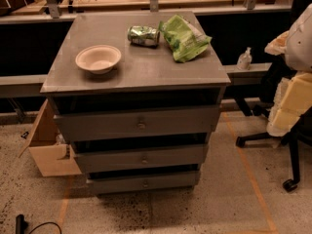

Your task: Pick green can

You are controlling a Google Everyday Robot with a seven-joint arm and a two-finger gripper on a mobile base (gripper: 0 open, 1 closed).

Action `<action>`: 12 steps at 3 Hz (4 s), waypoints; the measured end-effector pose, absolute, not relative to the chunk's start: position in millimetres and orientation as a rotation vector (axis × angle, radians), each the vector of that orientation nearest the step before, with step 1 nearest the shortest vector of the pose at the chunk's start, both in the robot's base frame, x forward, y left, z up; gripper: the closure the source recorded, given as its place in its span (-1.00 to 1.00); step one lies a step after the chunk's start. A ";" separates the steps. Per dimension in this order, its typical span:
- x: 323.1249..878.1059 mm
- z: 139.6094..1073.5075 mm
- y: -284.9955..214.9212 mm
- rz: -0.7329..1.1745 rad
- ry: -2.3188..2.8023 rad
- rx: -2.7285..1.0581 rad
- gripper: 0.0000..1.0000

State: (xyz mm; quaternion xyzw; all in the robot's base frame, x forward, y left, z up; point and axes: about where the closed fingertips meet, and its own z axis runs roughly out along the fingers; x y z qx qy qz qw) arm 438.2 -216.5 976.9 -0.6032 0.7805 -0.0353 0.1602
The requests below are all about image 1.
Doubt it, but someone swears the white paper bowl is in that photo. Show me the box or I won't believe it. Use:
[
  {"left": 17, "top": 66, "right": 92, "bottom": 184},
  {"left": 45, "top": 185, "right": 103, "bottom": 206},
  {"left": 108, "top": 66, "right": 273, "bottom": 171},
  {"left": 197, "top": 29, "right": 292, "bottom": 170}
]
[{"left": 75, "top": 45, "right": 122, "bottom": 74}]

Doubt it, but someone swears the black office chair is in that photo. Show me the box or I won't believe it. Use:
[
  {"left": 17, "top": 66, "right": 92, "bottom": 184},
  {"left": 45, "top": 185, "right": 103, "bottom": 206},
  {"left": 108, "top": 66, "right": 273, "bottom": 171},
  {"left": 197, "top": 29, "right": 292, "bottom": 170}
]
[{"left": 236, "top": 58, "right": 312, "bottom": 192}]

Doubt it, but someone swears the grey drawer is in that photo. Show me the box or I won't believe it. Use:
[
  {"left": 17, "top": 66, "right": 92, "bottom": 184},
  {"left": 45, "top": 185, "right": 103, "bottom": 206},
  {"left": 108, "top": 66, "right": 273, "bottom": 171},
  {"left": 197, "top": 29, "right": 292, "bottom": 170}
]
[
  {"left": 87, "top": 171, "right": 201, "bottom": 194},
  {"left": 74, "top": 143, "right": 209, "bottom": 173},
  {"left": 55, "top": 106, "right": 219, "bottom": 141}
]

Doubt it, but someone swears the crushed green soda can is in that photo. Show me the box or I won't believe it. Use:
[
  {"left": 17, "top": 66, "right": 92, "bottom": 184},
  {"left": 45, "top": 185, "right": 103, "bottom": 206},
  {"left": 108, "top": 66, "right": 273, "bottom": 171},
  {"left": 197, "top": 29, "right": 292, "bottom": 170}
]
[{"left": 128, "top": 25, "right": 160, "bottom": 47}]

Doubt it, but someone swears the open cardboard box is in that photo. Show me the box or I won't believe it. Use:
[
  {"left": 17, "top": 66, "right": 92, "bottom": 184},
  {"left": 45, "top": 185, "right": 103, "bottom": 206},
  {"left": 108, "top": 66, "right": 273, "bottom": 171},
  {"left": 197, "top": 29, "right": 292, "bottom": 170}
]
[{"left": 19, "top": 100, "right": 81, "bottom": 176}]

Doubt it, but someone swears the bottom grey drawer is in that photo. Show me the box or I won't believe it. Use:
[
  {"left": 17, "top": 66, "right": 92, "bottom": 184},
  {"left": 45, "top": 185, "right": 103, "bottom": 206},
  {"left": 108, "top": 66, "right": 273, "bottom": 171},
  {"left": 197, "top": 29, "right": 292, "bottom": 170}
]
[{"left": 87, "top": 171, "right": 201, "bottom": 194}]

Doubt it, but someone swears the middle grey drawer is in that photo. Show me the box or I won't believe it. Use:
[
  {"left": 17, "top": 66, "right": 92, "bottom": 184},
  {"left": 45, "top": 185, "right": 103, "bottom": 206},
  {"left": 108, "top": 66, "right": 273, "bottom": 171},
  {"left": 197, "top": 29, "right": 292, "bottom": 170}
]
[{"left": 74, "top": 143, "right": 209, "bottom": 173}]

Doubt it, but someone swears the clear sanitizer pump bottle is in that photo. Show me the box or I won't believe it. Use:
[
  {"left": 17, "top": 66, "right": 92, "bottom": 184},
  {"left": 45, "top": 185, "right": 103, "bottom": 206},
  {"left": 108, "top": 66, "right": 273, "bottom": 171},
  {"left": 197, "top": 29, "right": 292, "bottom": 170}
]
[{"left": 237, "top": 47, "right": 253, "bottom": 70}]

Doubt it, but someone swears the green chip bag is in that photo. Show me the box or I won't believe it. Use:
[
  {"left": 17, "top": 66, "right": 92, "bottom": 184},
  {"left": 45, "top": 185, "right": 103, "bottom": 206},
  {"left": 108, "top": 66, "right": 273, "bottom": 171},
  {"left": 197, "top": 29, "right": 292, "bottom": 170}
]
[{"left": 158, "top": 15, "right": 212, "bottom": 63}]

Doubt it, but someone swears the black floor cable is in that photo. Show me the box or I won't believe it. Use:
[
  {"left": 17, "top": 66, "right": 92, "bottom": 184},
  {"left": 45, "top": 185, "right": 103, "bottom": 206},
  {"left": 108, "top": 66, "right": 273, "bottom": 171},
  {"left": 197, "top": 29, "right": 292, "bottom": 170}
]
[{"left": 26, "top": 221, "right": 62, "bottom": 234}]

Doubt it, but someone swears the top grey drawer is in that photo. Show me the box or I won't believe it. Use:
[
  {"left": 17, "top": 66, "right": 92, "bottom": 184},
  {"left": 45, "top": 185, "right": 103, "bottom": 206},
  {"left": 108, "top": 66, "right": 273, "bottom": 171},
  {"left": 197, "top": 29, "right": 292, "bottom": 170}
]
[{"left": 55, "top": 106, "right": 219, "bottom": 141}]

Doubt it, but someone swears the grey metal ledge rail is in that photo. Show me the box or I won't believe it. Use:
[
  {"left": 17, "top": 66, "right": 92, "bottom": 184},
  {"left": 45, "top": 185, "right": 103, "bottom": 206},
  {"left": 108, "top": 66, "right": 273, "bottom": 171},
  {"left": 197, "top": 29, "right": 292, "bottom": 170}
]
[{"left": 0, "top": 62, "right": 271, "bottom": 98}]

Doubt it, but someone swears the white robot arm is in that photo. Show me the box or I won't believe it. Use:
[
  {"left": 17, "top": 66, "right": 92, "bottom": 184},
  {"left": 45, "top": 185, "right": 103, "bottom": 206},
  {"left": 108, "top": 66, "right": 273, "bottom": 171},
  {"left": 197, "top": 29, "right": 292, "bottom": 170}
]
[{"left": 265, "top": 4, "right": 312, "bottom": 137}]

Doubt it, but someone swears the grey drawer cabinet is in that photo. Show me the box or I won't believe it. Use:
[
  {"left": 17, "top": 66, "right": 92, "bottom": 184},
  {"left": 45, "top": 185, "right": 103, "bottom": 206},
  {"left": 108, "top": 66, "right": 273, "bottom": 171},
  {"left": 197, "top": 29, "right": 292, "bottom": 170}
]
[{"left": 41, "top": 12, "right": 230, "bottom": 180}]

